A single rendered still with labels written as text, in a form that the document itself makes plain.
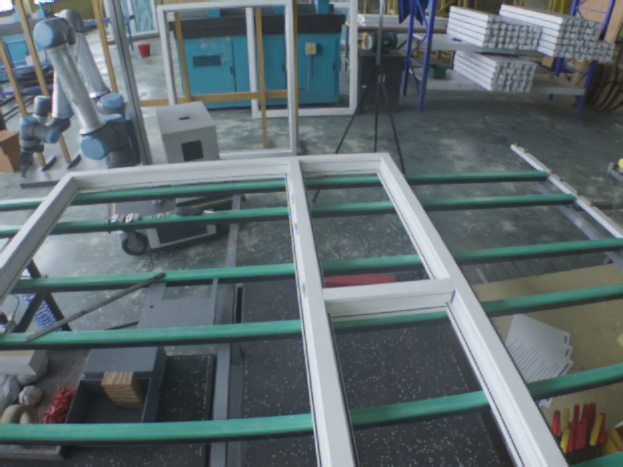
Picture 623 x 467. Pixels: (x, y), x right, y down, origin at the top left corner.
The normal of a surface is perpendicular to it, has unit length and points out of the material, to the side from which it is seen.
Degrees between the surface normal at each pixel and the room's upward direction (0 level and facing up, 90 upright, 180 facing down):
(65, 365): 0
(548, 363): 0
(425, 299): 90
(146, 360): 0
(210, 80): 90
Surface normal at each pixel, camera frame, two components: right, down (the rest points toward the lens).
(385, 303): 0.11, 0.59
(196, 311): 0.00, -0.81
